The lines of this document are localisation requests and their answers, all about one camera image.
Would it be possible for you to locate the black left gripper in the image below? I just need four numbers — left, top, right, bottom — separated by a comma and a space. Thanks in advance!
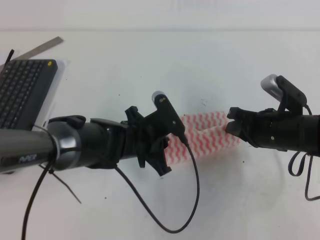
120, 106, 172, 177

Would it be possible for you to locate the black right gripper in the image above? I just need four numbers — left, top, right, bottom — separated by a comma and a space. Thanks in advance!
225, 107, 288, 152

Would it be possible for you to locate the pink white wavy towel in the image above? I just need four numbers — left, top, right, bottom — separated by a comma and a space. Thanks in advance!
164, 111, 241, 165

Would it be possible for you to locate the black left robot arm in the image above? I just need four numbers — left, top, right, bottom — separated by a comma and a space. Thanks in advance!
0, 106, 171, 176

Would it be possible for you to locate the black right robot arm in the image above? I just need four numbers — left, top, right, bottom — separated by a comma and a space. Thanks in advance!
225, 107, 320, 157

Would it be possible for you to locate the black keyboard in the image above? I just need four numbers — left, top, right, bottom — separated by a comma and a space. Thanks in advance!
0, 59, 58, 131

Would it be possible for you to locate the metal ruler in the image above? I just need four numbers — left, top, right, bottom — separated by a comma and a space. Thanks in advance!
0, 36, 64, 71

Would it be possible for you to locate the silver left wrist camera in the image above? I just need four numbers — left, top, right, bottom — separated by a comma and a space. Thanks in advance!
152, 91, 188, 145

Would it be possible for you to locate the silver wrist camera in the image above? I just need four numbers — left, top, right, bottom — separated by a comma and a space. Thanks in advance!
260, 74, 307, 116
152, 91, 188, 145

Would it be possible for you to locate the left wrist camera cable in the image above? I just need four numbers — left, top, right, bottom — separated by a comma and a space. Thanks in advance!
113, 134, 201, 235

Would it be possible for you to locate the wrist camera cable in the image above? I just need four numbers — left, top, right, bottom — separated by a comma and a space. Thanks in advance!
287, 104, 320, 202
113, 134, 201, 235

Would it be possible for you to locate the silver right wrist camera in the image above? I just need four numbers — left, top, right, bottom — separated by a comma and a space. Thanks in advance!
260, 74, 307, 116

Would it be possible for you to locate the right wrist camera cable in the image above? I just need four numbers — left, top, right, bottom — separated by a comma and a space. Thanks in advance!
287, 104, 320, 202

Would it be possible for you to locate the black cable tie end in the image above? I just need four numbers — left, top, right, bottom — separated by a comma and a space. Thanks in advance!
4, 49, 15, 65

